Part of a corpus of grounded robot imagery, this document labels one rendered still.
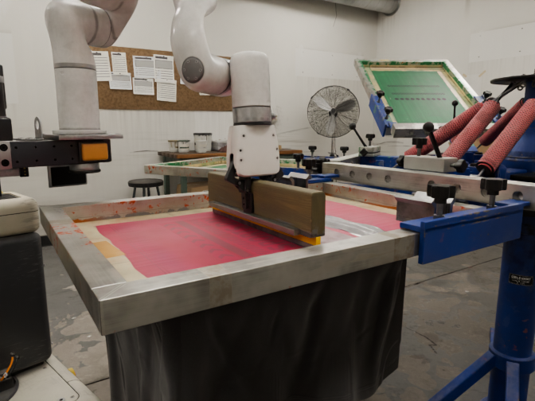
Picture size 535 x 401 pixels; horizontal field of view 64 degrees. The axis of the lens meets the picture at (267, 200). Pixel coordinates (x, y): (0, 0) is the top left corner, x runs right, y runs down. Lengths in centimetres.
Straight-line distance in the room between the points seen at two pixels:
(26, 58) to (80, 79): 343
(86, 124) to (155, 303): 73
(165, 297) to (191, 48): 49
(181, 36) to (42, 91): 375
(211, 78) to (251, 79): 7
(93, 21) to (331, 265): 85
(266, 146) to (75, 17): 56
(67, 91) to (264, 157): 53
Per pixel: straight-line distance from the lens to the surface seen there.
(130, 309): 47
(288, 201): 73
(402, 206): 85
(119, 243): 80
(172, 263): 66
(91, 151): 112
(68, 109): 114
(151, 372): 75
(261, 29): 545
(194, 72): 81
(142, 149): 472
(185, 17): 85
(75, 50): 114
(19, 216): 166
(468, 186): 105
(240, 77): 82
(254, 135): 81
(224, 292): 51
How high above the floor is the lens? 116
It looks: 10 degrees down
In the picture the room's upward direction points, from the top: straight up
